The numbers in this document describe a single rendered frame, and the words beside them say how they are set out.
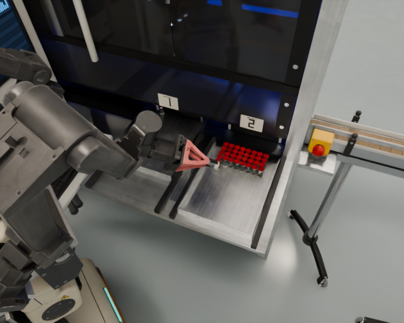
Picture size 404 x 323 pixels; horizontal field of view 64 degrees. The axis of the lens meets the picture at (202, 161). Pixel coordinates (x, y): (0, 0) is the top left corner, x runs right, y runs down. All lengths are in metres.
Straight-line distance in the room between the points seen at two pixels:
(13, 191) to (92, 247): 1.79
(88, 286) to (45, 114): 1.42
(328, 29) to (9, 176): 0.82
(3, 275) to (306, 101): 0.91
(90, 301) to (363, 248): 1.55
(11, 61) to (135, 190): 0.56
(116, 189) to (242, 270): 1.03
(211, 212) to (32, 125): 0.82
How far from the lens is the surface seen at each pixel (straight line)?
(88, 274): 1.76
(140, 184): 1.20
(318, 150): 1.17
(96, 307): 1.69
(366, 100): 3.22
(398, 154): 1.38
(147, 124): 0.71
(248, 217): 1.10
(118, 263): 2.05
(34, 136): 0.37
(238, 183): 1.18
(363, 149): 1.34
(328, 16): 0.95
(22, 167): 0.36
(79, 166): 0.36
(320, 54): 0.99
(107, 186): 1.23
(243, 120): 1.19
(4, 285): 0.75
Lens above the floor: 1.82
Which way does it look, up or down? 49 degrees down
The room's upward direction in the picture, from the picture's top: 2 degrees counter-clockwise
